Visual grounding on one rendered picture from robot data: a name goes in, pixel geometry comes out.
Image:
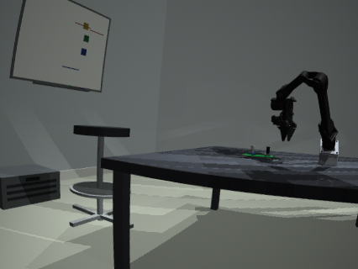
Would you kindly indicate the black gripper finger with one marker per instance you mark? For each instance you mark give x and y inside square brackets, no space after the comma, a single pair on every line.
[289,134]
[283,132]

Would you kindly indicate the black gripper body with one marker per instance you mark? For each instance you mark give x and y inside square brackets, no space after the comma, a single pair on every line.
[286,120]

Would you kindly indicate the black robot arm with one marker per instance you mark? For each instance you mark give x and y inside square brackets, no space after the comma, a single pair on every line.
[320,85]

